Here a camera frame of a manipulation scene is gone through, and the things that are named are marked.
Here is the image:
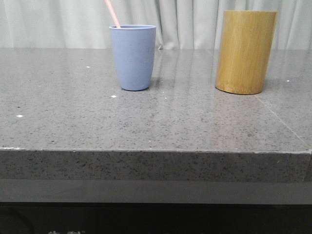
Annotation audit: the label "bamboo cylinder holder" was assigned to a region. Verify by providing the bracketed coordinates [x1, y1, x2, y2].
[215, 10, 277, 95]

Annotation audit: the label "white pleated curtain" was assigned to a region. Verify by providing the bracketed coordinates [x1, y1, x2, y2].
[0, 0, 312, 50]

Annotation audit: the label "blue plastic cup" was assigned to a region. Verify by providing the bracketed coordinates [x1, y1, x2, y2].
[110, 25, 156, 91]

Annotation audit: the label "dark cabinet under counter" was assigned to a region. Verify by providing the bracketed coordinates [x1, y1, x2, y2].
[0, 179, 312, 234]

